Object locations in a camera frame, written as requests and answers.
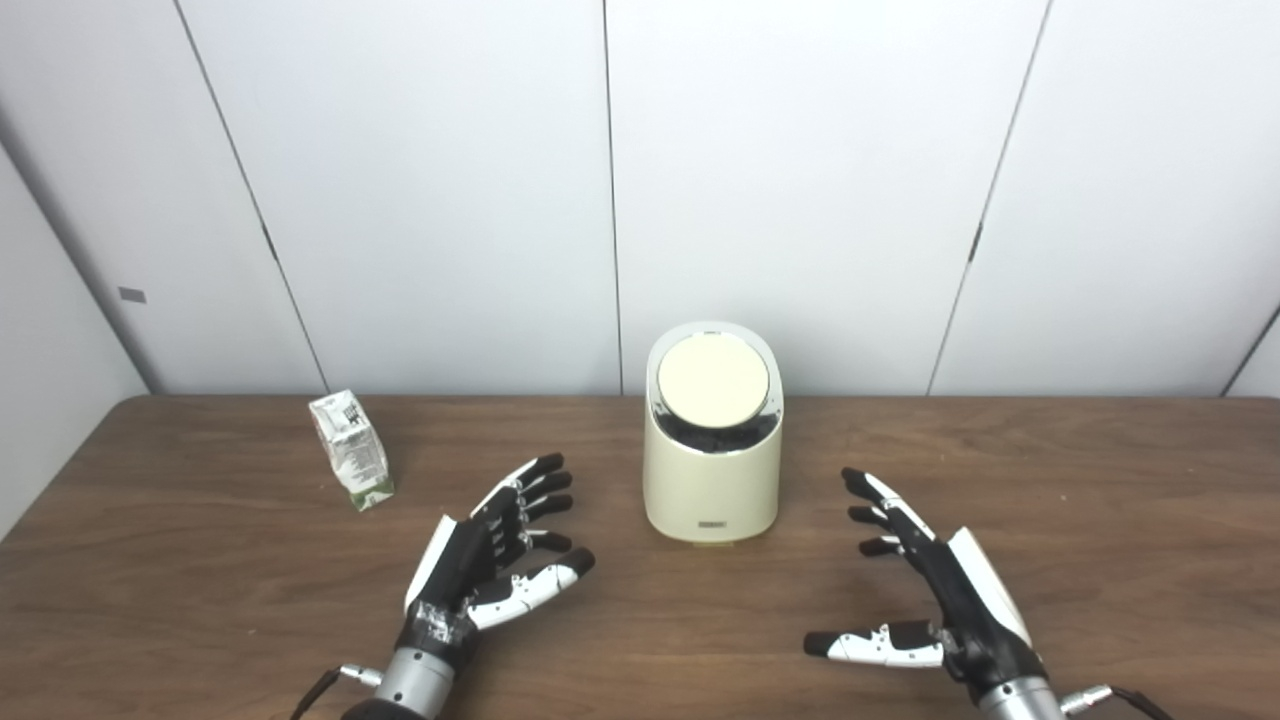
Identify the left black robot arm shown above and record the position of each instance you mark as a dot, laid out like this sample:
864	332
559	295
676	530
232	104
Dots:
410	685

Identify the small grey wall tag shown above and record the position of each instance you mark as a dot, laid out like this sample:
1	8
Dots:
132	295

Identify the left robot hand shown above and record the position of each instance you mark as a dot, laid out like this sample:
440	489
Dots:
455	570

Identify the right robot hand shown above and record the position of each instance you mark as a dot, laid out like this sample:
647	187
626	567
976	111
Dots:
965	590

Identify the white green milk carton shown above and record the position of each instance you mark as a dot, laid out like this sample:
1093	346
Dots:
352	452

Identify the cream round bin lid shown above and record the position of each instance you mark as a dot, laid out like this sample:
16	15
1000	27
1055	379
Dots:
712	378

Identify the cream-colored trash bin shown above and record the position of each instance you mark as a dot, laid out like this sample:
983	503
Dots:
712	480

